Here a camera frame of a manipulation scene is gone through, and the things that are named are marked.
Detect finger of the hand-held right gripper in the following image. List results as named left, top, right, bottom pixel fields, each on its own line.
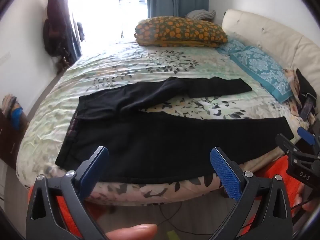
left=275, top=134, right=320, bottom=162
left=297, top=127, right=320, bottom=147

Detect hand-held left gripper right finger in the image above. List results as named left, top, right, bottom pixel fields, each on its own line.
left=209, top=147, right=293, bottom=240

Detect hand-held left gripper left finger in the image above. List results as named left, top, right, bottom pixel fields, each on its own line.
left=26, top=146, right=110, bottom=240

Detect black pants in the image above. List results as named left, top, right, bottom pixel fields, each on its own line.
left=55, top=76, right=295, bottom=184

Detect person's left hand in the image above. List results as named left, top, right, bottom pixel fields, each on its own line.
left=104, top=224, right=158, bottom=240

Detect black smartphone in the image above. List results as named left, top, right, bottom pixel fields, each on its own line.
left=301, top=95, right=315, bottom=121

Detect black bag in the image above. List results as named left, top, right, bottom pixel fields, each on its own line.
left=296, top=69, right=318, bottom=99

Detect beige patterned cloth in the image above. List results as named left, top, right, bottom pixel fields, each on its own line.
left=282, top=68, right=304, bottom=117

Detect blue floral pillow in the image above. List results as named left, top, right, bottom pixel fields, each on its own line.
left=216, top=39, right=247, bottom=56
left=230, top=45, right=293, bottom=103

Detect brown wooden cabinet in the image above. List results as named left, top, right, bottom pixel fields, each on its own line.
left=0, top=109, right=30, bottom=170

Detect pile of clothes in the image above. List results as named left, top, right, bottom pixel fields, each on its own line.
left=2, top=94, right=24, bottom=130

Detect bed with floral sheet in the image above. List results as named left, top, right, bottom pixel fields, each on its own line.
left=15, top=39, right=304, bottom=207

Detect cream padded headboard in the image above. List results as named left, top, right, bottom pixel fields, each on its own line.
left=221, top=9, right=320, bottom=77

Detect dark hanging clothes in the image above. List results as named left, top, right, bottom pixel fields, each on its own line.
left=42, top=0, right=73, bottom=67

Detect orange spotted pillow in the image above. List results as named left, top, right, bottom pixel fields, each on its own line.
left=134, top=16, right=228, bottom=48

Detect grey knitted cushion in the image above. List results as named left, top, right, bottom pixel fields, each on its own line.
left=185, top=9, right=217, bottom=20

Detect black floor cable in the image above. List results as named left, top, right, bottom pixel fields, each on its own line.
left=157, top=200, right=218, bottom=233

